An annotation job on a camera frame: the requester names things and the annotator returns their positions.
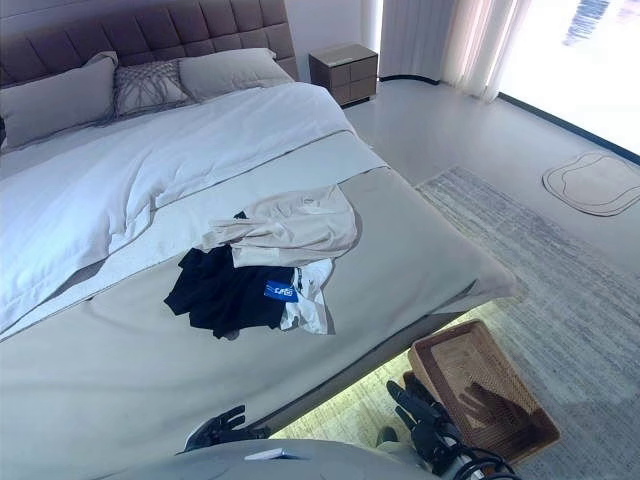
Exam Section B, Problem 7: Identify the bed with beige sheet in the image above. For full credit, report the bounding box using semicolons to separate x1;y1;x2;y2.
0;129;519;480

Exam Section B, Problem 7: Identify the white duvet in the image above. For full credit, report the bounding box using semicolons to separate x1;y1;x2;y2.
0;79;389;341

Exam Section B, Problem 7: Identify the brown wicker basket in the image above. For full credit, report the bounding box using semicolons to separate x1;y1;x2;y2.
407;319;561;466

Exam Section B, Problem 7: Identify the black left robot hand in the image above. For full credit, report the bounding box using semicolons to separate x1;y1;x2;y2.
185;404;271;454

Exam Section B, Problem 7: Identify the brown nightstand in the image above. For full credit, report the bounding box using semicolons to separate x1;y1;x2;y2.
308;43;380;107

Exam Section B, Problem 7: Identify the grey area rug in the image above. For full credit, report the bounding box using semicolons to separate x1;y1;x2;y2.
269;164;640;480

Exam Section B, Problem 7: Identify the small beige floor mat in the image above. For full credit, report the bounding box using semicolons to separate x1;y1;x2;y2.
542;151;640;218

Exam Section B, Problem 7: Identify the blue hang tag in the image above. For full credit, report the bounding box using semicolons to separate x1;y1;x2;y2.
263;280;300;303

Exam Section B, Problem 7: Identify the white garment with black trim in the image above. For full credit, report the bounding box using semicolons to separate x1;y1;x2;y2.
279;257;337;335

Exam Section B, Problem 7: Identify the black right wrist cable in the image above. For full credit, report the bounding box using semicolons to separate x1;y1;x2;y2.
439;439;519;480

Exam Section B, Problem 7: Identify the white sheer curtain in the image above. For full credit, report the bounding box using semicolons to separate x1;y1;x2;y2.
379;0;531;104

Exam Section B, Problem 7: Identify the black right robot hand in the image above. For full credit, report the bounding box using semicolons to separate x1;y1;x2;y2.
387;377;462;472

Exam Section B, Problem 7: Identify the grey patterned cushion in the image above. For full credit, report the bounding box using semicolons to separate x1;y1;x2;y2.
112;58;197;119

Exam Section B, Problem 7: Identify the brown tufted headboard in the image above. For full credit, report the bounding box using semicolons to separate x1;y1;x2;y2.
0;0;300;91

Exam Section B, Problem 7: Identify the beige shirt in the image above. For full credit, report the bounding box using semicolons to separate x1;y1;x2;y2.
207;183;362;269

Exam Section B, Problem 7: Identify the grey robot torso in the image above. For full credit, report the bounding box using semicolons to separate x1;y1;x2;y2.
174;438;436;480

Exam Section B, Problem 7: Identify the plain beige pillow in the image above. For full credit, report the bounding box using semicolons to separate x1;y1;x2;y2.
177;47;294;104
0;51;120;151

